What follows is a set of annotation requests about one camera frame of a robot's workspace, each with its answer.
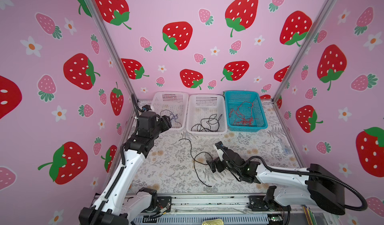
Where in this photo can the teal plastic basket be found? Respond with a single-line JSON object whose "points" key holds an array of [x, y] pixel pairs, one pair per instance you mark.
{"points": [[245, 112]]}

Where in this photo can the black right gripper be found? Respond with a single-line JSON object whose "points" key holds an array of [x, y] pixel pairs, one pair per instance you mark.
{"points": [[216, 161]]}

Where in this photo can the coloured pencils bundle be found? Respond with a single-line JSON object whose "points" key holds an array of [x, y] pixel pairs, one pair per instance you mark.
{"points": [[309, 216]]}

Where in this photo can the aluminium corner post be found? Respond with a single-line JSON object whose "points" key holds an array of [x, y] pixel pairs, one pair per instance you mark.
{"points": [[317, 24], [112, 12]]}

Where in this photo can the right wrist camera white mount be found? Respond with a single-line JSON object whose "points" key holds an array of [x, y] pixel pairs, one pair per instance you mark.
{"points": [[219, 148]]}

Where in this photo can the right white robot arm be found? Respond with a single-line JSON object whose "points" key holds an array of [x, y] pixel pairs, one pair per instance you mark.
{"points": [[306, 186]]}

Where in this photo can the aluminium front rail base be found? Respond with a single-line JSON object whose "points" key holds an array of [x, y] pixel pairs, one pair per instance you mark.
{"points": [[233, 209]]}

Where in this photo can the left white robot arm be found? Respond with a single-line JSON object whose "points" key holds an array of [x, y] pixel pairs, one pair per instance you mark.
{"points": [[112, 207]]}

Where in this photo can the aluminium corner post left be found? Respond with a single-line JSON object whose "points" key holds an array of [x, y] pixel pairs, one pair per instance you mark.
{"points": [[112, 12]]}

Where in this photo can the left white plastic basket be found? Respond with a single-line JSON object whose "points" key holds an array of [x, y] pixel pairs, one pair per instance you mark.
{"points": [[172, 104]]}

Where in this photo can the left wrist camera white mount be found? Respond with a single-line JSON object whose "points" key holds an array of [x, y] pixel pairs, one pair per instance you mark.
{"points": [[147, 107]]}

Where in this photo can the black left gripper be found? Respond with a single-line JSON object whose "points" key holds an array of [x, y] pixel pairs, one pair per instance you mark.
{"points": [[165, 124]]}

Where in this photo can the gold foil object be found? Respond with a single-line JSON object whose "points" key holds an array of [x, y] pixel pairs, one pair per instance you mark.
{"points": [[213, 222]]}

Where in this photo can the aluminium corner post right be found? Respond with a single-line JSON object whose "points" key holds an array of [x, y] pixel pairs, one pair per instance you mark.
{"points": [[317, 24]]}

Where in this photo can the white plastic basket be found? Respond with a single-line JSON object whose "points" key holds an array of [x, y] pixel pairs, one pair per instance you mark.
{"points": [[206, 115], [172, 104]]}

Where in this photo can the middle white plastic basket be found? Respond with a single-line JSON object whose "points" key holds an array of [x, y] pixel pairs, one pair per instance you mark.
{"points": [[206, 115]]}

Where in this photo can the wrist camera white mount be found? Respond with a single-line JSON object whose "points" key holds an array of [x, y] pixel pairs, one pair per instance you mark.
{"points": [[147, 107], [219, 148]]}

